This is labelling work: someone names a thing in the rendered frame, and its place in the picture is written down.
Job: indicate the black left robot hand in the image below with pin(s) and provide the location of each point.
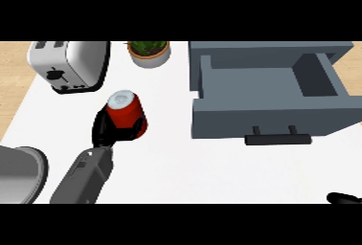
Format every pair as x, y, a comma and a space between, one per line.
105, 132

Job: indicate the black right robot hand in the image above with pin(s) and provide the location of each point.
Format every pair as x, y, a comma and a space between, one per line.
343, 198

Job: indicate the red can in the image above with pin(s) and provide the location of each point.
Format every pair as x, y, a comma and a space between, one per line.
124, 111

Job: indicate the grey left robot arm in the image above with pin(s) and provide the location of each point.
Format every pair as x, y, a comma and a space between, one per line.
84, 178

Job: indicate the grey open drawer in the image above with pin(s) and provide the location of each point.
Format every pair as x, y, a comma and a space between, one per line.
269, 102

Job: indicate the grey drawer cabinet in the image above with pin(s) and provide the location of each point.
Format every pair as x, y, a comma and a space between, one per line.
263, 52

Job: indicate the silver toaster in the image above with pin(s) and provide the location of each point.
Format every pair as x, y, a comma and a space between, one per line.
71, 65

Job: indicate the grey metal pot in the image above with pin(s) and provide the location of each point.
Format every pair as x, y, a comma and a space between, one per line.
18, 175

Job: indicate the potted green plant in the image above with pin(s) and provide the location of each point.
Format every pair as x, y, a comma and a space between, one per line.
148, 52

